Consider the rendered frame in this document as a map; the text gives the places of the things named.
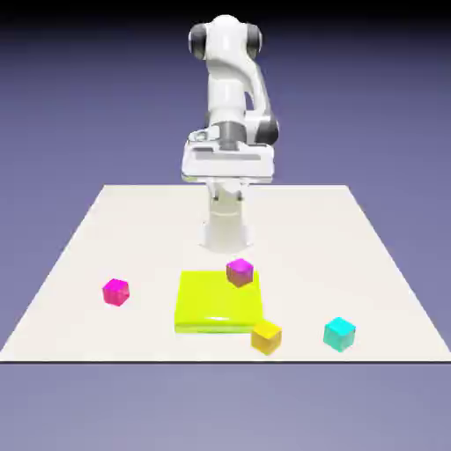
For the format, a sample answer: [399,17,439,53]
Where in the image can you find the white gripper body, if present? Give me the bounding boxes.
[181,139,276,185]

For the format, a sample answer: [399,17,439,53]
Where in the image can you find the small purple cube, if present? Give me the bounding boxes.
[225,257,255,289]

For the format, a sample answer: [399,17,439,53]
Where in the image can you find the small magenta cube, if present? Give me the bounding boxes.
[101,277,130,307]

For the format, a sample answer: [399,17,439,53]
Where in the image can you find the small yellow cube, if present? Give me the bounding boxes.
[250,319,284,357]

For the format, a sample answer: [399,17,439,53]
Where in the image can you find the small cyan cube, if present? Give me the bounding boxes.
[322,315,358,353]

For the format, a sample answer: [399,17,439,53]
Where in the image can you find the large lime yellow box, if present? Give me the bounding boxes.
[174,269,266,335]

